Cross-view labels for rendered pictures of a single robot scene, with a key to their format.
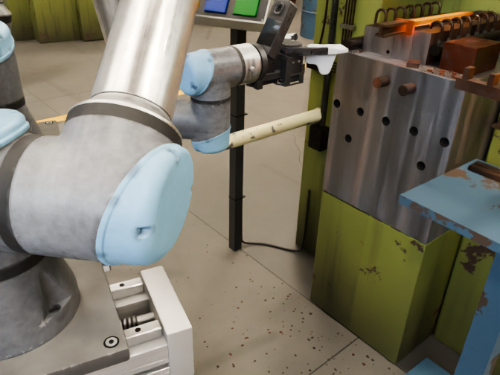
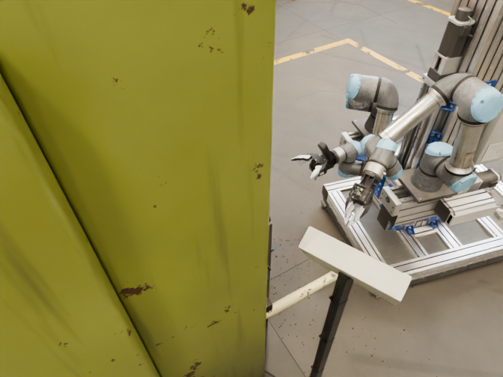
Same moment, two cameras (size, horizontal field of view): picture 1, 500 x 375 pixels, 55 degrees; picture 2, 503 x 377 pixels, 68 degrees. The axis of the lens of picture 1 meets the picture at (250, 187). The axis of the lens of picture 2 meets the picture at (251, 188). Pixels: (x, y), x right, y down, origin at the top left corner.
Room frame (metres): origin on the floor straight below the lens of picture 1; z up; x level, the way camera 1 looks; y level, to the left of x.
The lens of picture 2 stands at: (2.36, -0.12, 2.15)
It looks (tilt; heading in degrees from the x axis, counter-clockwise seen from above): 45 degrees down; 191
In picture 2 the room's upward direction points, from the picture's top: 1 degrees counter-clockwise
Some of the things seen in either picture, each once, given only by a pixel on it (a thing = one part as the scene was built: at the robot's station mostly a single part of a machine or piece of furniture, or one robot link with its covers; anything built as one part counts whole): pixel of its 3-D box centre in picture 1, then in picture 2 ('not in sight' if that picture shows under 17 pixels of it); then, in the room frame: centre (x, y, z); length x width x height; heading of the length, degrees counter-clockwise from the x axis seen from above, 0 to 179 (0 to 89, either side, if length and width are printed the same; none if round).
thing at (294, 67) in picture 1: (274, 62); (323, 162); (0.97, -0.04, 0.97); 0.12 x 0.08 x 0.09; 130
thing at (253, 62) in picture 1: (243, 64); (336, 155); (0.91, 0.02, 0.98); 0.08 x 0.05 x 0.08; 40
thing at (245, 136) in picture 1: (274, 128); (301, 293); (1.48, -0.07, 0.62); 0.44 x 0.05 x 0.05; 130
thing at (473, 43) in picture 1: (469, 55); not in sight; (1.18, -0.53, 0.95); 0.12 x 0.09 x 0.07; 130
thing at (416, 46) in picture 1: (438, 31); not in sight; (1.41, -0.53, 0.96); 0.42 x 0.20 x 0.09; 130
